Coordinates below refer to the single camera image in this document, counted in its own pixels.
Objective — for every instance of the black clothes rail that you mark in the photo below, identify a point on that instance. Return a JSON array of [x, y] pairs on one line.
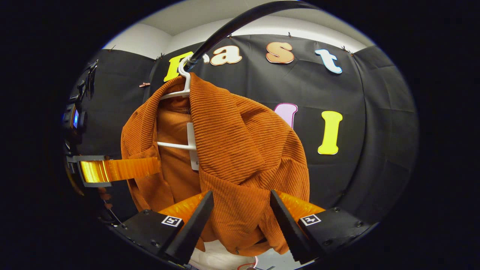
[[232, 24]]

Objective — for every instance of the black backdrop cloth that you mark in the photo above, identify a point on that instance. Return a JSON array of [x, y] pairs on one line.
[[375, 131]]

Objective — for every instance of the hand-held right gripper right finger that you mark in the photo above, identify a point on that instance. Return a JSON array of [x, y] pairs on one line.
[[288, 223]]

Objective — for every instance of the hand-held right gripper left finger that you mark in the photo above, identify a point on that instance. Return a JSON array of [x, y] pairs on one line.
[[193, 227]]

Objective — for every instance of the white plastic clothes hanger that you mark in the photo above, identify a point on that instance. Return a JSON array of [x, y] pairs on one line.
[[184, 80]]

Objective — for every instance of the copper clip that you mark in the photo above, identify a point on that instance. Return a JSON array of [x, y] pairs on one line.
[[144, 84]]

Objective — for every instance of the white laundry hamper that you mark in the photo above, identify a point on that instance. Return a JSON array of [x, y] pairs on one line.
[[213, 257]]

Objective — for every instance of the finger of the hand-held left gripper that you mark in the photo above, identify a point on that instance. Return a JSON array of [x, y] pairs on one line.
[[93, 171]]

